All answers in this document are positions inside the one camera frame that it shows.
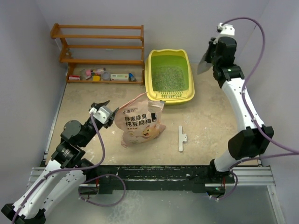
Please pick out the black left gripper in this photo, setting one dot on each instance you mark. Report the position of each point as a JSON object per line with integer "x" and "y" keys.
{"x": 110, "y": 119}

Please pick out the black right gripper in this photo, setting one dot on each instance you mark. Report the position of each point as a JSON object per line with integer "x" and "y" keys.
{"x": 212, "y": 45}

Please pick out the grey metal litter scoop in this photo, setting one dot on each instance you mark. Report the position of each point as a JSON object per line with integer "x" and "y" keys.
{"x": 204, "y": 64}

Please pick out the pink cat litter bag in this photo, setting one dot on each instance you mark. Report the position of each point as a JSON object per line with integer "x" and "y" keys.
{"x": 140, "y": 120}

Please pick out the white bag sealing clip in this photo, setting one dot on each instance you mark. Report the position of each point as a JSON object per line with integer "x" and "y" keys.
{"x": 182, "y": 138}

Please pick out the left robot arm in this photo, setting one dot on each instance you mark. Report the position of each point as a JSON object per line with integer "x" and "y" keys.
{"x": 64, "y": 172}

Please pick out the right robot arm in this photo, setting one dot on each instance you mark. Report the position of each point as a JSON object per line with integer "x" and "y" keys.
{"x": 223, "y": 72}

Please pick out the white rectangular box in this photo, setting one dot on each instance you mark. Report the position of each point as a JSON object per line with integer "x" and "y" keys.
{"x": 119, "y": 77}

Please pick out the red white small box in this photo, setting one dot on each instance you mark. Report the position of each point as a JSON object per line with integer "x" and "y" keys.
{"x": 74, "y": 77}

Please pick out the yellow green litter box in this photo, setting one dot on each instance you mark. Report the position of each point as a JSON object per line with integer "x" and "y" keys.
{"x": 169, "y": 57}

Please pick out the green litter granules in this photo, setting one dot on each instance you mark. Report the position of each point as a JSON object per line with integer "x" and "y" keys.
{"x": 169, "y": 79}

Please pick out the yellow sponge block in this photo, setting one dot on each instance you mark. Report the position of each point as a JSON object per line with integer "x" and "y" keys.
{"x": 96, "y": 78}

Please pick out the clear plastic cup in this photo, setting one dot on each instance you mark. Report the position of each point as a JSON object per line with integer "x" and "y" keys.
{"x": 105, "y": 76}

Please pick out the blue grey bottle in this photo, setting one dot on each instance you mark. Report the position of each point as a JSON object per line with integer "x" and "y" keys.
{"x": 131, "y": 77}

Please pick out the pink small package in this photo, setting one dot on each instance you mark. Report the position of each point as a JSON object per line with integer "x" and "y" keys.
{"x": 88, "y": 74}

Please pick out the wooden shelf rack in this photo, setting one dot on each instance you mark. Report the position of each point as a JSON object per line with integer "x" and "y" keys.
{"x": 66, "y": 57}

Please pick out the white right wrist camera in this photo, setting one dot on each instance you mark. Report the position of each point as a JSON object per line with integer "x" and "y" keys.
{"x": 225, "y": 30}

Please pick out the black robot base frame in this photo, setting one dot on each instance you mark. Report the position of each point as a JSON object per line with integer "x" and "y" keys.
{"x": 194, "y": 178}

